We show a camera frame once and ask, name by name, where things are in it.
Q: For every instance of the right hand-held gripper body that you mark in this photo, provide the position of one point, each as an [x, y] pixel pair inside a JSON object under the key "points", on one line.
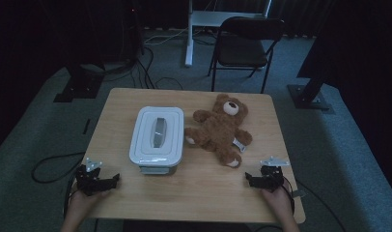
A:
{"points": [[272, 179]]}

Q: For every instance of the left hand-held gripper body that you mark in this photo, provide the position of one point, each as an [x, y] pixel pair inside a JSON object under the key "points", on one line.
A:
{"points": [[88, 180]]}

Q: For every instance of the transparent grey storage box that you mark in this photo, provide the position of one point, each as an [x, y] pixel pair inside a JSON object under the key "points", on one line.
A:
{"points": [[154, 169]]}

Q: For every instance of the brown teddy bear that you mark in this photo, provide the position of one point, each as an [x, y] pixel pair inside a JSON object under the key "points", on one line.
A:
{"points": [[221, 129]]}

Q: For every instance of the person's left hand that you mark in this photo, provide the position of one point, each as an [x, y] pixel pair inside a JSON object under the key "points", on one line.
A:
{"points": [[81, 201]]}

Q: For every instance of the person's right hand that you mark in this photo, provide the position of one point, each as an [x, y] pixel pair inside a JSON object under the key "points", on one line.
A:
{"points": [[279, 201]]}

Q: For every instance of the grey tape piece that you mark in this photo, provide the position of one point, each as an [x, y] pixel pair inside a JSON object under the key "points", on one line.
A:
{"points": [[298, 193]]}

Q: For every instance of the black tape strip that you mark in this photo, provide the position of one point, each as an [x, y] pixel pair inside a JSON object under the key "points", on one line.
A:
{"points": [[86, 126]]}

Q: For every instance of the person's lap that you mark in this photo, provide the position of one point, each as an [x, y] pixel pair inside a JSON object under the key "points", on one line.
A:
{"points": [[184, 226]]}

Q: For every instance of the black slanted stand with base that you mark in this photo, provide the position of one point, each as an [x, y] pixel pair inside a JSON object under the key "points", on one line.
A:
{"points": [[308, 96]]}

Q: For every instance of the black stand with flat base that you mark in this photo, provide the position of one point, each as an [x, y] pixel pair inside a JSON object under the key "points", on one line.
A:
{"points": [[79, 87]]}

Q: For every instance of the black folding chair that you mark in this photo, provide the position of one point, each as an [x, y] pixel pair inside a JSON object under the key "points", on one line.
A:
{"points": [[242, 48]]}

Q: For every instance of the white desk frame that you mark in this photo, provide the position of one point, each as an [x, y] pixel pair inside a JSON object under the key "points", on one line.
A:
{"points": [[190, 32]]}

